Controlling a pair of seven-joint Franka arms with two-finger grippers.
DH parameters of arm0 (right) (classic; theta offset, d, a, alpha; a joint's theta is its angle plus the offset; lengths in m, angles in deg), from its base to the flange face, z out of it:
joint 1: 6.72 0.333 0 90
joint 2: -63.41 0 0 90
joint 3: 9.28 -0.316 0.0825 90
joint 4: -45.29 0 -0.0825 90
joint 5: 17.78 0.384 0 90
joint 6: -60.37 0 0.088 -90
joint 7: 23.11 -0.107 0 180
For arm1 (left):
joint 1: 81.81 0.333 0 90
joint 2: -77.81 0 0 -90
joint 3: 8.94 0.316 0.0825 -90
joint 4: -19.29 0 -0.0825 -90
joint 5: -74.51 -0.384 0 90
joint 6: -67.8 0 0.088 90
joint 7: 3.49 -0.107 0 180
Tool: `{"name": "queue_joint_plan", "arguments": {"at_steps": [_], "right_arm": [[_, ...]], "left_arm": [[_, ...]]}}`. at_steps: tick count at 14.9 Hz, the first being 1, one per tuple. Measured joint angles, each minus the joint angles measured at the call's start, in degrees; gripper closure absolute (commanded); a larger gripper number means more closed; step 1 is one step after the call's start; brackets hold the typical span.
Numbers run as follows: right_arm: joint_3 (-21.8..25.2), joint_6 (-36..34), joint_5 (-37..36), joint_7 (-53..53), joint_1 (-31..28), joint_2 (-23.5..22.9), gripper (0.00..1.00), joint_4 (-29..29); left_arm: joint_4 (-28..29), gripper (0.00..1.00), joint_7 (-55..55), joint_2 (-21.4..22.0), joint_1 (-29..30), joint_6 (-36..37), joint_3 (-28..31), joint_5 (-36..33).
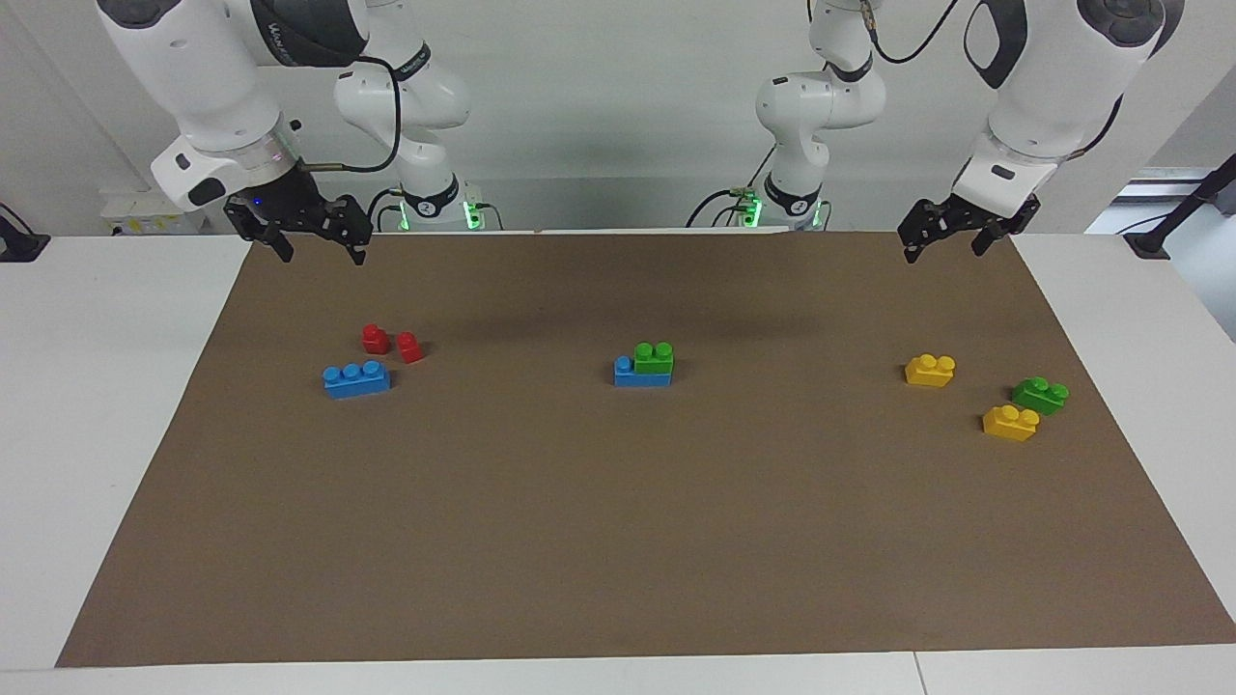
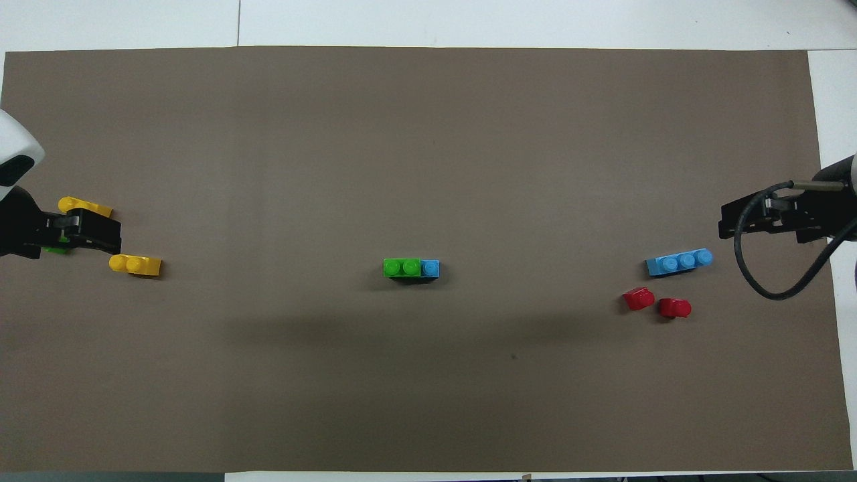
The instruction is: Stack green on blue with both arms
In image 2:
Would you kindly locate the red one-stud toy block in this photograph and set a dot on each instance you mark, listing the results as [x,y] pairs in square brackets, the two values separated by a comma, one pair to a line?
[639,299]
[675,308]

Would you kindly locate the brown table mat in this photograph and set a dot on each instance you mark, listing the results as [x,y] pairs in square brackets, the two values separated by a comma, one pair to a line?
[428,134]

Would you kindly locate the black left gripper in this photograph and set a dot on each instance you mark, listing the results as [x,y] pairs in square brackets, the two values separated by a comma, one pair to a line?
[20,227]

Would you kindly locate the green two-stud toy brick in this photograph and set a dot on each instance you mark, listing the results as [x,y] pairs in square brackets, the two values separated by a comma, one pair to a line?
[57,250]
[402,268]

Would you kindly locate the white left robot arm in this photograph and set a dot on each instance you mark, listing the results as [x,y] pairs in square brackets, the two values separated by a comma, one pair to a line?
[13,144]

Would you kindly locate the blue three-stud toy brick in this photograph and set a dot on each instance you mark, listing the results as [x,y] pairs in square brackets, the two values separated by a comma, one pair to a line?
[430,269]
[679,262]

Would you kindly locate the yellow two-stud toy brick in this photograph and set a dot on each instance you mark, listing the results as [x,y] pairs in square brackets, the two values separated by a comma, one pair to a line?
[137,266]
[73,203]

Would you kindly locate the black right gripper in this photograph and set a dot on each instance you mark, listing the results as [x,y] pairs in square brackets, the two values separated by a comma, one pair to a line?
[817,214]

